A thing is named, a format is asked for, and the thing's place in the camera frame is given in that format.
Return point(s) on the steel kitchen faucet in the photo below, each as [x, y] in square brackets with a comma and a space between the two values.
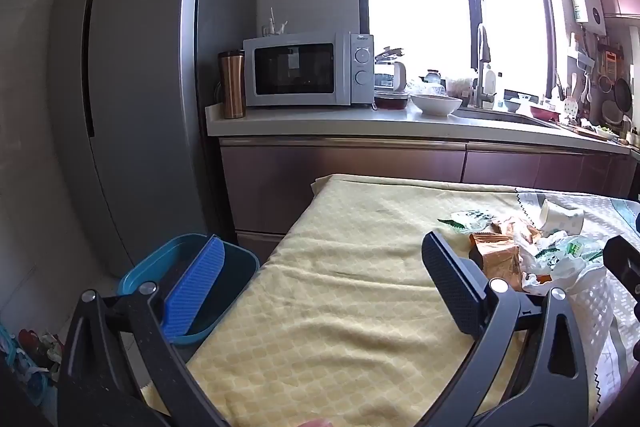
[481, 77]

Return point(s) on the black frying pan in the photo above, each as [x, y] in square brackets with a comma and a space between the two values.
[623, 93]

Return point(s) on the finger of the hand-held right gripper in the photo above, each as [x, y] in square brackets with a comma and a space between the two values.
[622, 257]

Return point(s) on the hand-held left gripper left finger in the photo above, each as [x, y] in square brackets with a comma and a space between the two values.
[195, 287]

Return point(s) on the blue trash bin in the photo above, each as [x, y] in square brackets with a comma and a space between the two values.
[150, 259]

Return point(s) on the brown snack wrapper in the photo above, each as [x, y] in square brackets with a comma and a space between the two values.
[495, 262]
[510, 227]

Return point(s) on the white soap bottle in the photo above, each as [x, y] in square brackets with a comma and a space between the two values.
[490, 87]

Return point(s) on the white foam fruit net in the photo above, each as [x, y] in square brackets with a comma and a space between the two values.
[597, 322]

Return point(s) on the large food container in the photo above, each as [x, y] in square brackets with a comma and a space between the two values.
[458, 86]

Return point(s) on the colourful plastic packets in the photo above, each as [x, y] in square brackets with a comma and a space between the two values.
[35, 357]

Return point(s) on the kitchen counter cabinet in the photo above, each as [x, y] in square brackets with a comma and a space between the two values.
[350, 167]

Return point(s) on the small white bowl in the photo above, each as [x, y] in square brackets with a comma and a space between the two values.
[513, 105]

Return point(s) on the grey refrigerator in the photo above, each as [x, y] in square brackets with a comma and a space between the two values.
[140, 82]

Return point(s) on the white holder with sticks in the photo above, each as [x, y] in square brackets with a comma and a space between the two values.
[274, 27]

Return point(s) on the wall utensil rack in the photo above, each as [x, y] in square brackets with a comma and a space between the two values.
[581, 62]

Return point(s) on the copper thermos mug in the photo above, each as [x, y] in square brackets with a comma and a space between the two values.
[231, 87]

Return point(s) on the small dark-lidded jar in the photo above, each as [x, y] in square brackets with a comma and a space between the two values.
[434, 81]

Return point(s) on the white dotted paper cup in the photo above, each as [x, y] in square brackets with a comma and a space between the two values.
[562, 218]

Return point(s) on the steel sink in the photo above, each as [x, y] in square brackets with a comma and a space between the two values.
[505, 117]

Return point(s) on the glass electric kettle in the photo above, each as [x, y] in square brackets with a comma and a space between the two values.
[392, 74]

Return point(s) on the green clear candy wrapper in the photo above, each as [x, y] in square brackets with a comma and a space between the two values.
[467, 219]

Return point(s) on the round metal strainer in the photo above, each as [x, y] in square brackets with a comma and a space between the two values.
[606, 84]

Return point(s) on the white slotted spatula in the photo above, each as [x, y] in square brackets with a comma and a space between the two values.
[571, 108]

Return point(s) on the wooden cutting board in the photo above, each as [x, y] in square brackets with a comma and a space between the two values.
[587, 131]

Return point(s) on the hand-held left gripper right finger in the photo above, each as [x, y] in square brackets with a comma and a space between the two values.
[450, 279]

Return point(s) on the white microwave oven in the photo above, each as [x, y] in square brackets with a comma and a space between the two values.
[300, 69]

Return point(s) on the dark red bowl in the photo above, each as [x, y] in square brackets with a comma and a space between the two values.
[391, 102]

